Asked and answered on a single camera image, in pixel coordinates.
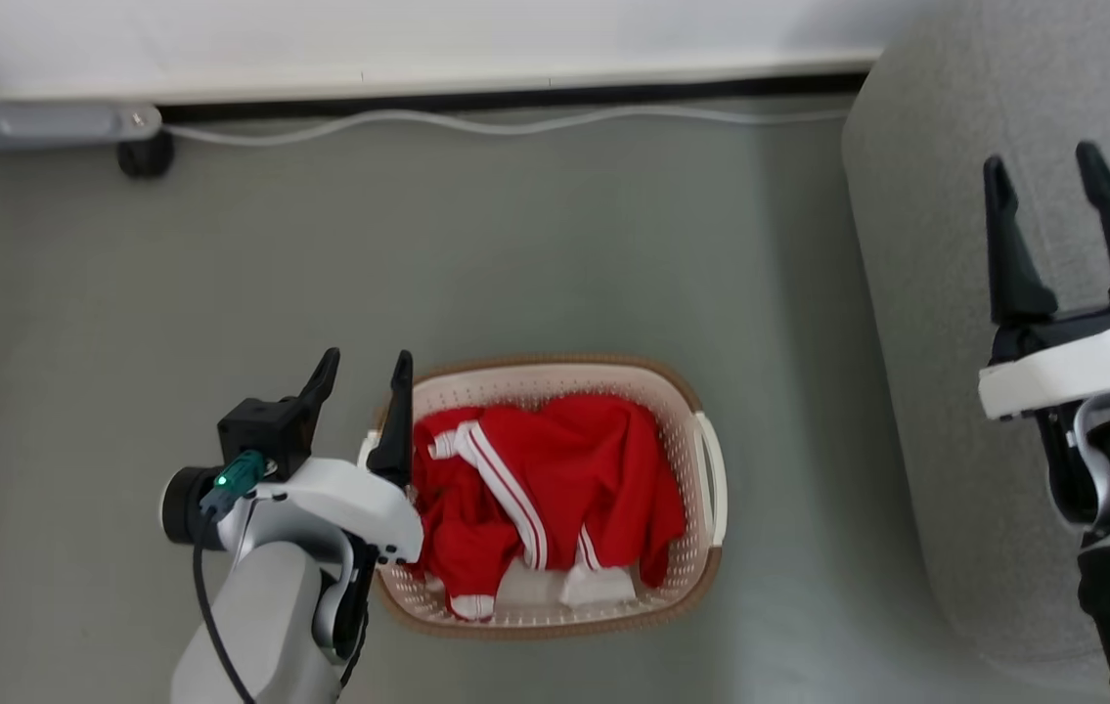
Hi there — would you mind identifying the grey fabric sofa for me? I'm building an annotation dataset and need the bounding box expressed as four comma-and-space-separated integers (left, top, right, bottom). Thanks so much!
841, 0, 1110, 701

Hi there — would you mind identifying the red garment with white stripes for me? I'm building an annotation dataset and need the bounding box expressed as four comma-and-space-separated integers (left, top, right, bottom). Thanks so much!
410, 393, 688, 623

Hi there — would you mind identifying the beige plastic laundry basket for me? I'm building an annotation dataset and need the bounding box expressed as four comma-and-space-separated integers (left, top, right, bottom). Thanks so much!
357, 354, 730, 642

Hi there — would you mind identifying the black cable with teal plug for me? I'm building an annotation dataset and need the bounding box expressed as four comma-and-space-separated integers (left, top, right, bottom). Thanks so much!
191, 450, 268, 704

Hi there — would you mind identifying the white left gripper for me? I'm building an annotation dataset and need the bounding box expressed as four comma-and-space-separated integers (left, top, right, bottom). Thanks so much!
161, 347, 424, 567

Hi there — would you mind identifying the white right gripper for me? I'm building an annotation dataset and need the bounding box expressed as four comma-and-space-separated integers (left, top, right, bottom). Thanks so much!
978, 141, 1110, 422

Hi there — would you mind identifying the black and white baseboard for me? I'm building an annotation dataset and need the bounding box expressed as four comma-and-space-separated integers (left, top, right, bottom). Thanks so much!
155, 49, 883, 124

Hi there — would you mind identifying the grey metal stand foot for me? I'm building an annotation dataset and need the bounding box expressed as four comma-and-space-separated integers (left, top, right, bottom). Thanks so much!
0, 54, 164, 151

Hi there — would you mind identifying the black caster wheel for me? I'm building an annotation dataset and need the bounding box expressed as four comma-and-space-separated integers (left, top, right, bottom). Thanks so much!
116, 131, 177, 181

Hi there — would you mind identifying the white floor cable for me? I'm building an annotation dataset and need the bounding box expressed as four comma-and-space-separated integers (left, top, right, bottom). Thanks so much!
161, 105, 855, 149

